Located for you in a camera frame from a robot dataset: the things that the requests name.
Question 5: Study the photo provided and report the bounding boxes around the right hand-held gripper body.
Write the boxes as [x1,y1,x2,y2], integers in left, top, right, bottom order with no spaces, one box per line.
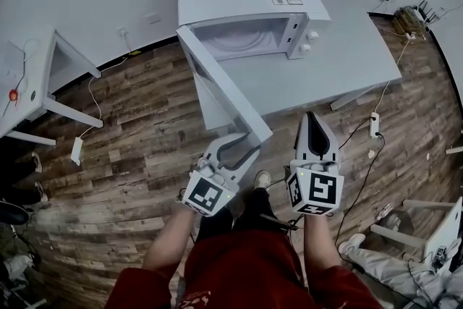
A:
[286,158,346,217]

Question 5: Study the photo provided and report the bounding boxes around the black chair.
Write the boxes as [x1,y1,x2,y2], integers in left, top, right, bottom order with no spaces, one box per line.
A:
[0,200,30,226]

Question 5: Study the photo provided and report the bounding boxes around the white microwave door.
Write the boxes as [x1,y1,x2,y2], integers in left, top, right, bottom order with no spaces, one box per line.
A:
[176,26,274,144]

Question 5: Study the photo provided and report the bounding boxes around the large white table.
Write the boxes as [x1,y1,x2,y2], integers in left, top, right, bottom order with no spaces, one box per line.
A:
[197,0,404,131]

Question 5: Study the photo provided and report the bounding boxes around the person's white shoe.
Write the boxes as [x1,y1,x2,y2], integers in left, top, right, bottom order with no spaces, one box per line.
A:
[254,170,272,190]

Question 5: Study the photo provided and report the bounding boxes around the white router black antennas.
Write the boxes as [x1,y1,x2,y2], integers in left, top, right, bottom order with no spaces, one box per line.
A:
[415,0,441,25]

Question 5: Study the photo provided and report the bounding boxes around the person's right forearm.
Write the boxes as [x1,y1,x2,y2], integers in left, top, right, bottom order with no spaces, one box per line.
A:
[302,215,343,282]

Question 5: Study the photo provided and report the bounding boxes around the person's red shirt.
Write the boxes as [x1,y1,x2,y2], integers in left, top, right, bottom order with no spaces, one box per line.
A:
[114,229,384,309]

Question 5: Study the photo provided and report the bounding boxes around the small white square table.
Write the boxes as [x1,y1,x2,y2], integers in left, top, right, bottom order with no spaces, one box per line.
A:
[0,27,104,147]

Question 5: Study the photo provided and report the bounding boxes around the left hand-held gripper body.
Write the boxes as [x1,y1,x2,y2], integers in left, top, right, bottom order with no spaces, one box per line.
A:
[182,155,240,219]

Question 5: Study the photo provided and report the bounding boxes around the brown cardboard box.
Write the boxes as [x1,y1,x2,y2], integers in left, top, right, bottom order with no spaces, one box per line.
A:
[392,7,424,35]

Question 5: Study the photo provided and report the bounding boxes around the person's left forearm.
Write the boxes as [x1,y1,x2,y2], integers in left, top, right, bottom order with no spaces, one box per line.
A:
[141,208,195,279]

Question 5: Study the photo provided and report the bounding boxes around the white power adapter left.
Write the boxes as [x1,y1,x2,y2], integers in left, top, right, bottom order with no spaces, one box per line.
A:
[70,136,85,167]

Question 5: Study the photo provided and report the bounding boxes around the white frame stand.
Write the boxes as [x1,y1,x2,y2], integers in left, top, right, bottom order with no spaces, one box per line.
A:
[370,197,463,266]

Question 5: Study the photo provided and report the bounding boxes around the white power cable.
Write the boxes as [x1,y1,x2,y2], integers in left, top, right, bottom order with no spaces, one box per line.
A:
[77,56,129,139]
[373,35,414,115]

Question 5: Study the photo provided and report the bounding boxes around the thin white red cable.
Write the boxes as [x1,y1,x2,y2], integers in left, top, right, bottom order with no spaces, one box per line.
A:
[1,38,39,117]

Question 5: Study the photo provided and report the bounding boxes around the person's black trousers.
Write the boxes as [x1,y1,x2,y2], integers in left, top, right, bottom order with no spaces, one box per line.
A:
[195,187,290,244]

